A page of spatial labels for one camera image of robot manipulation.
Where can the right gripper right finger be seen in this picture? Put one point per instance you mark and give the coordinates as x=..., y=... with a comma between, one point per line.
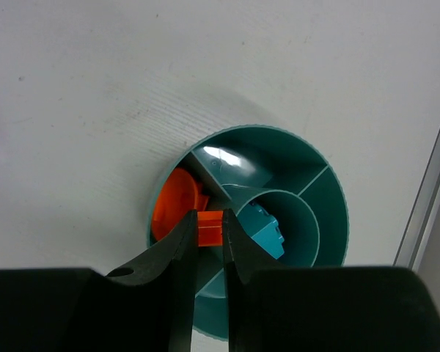
x=276, y=307

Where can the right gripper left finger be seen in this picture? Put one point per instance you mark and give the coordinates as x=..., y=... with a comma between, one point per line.
x=146, y=304

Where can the teal lego brick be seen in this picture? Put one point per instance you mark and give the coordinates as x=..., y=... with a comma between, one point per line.
x=263, y=228

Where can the small orange curved lego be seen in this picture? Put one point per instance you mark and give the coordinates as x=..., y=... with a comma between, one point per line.
x=209, y=224

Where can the orange dish lego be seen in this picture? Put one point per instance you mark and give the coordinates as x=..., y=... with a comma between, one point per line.
x=180, y=194

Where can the teal round divided container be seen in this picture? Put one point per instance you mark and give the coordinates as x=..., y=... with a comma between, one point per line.
x=285, y=175

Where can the aluminium rail right side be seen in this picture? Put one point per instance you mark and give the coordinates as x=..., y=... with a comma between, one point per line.
x=423, y=214

